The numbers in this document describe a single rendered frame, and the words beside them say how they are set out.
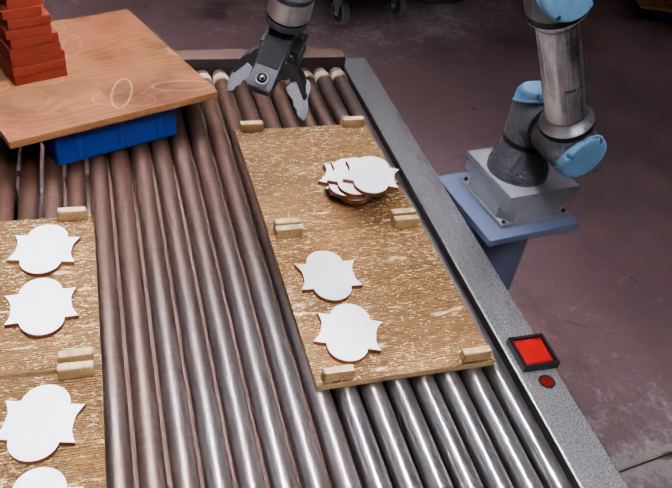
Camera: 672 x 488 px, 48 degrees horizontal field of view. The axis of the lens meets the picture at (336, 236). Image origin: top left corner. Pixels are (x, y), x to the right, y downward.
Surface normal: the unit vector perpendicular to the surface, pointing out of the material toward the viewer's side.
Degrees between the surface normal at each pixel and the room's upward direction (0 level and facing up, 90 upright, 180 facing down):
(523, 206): 90
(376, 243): 0
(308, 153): 0
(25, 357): 0
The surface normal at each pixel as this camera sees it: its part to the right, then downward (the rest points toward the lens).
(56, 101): 0.12, -0.76
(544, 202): 0.39, 0.63
